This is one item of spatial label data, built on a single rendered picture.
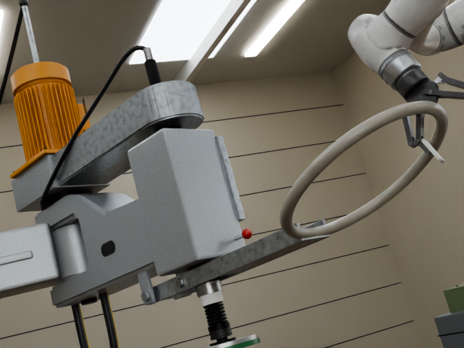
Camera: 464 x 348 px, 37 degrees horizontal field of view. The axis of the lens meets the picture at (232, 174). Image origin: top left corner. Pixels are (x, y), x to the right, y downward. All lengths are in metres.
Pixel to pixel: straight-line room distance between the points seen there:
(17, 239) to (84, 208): 0.31
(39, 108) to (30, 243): 0.52
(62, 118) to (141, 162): 0.64
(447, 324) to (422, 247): 6.48
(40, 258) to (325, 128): 7.02
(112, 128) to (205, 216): 0.46
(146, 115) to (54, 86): 0.70
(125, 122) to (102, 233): 0.40
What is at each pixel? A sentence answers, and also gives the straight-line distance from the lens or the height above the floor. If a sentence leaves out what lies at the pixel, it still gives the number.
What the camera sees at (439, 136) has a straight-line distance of 1.82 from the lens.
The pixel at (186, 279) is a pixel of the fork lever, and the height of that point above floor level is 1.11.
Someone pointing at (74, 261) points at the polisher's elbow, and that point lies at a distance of 2.60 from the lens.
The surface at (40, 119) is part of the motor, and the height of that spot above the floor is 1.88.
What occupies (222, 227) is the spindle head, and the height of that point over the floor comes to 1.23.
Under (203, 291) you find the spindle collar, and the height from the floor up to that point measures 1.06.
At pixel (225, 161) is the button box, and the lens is 2.20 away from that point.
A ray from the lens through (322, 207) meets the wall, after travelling 8.86.
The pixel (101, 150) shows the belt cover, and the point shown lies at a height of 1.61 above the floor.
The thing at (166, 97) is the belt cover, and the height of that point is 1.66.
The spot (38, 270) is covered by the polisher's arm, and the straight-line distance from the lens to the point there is 2.61.
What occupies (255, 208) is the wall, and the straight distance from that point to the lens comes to 8.42.
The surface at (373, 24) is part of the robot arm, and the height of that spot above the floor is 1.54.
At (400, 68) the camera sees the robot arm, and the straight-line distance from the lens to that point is 1.71.
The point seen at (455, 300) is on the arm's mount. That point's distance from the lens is 2.27.
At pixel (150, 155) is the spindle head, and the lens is 2.14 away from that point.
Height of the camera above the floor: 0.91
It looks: 13 degrees up
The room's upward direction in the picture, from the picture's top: 16 degrees counter-clockwise
